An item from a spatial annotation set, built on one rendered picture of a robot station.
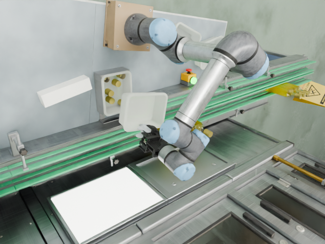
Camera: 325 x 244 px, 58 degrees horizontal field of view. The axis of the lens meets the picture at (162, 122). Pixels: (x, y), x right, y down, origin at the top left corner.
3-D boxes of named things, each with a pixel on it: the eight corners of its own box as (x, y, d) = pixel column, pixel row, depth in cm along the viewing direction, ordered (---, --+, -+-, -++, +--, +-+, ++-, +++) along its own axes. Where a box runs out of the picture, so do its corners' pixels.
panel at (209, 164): (47, 202, 132) (78, 253, 108) (45, 197, 130) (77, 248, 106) (192, 142, 182) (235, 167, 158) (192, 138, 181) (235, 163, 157)
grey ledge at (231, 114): (171, 130, 195) (183, 137, 188) (172, 118, 192) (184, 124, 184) (257, 99, 248) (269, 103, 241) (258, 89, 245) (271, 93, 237)
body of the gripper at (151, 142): (140, 130, 123) (156, 146, 115) (156, 128, 128) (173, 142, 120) (137, 145, 126) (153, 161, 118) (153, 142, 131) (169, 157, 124)
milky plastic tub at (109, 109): (96, 112, 157) (104, 117, 151) (93, 71, 147) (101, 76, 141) (125, 104, 167) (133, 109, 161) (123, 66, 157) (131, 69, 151)
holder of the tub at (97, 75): (97, 120, 160) (104, 125, 155) (93, 71, 148) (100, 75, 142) (124, 112, 170) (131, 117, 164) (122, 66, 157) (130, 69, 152)
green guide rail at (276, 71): (146, 107, 161) (155, 112, 155) (146, 105, 160) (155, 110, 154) (307, 60, 258) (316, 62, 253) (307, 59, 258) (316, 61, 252)
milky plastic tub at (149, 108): (117, 88, 127) (128, 94, 120) (157, 87, 141) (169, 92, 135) (113, 126, 132) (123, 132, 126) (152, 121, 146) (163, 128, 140)
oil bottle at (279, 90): (264, 90, 233) (298, 101, 213) (266, 83, 230) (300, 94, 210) (269, 88, 236) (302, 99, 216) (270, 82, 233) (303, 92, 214)
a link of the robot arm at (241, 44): (251, 19, 94) (169, 145, 96) (263, 38, 102) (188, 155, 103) (224, 14, 103) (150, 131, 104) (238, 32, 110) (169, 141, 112)
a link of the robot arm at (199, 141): (199, 131, 104) (181, 156, 105) (214, 142, 112) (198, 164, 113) (186, 121, 110) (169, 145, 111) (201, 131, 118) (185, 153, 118)
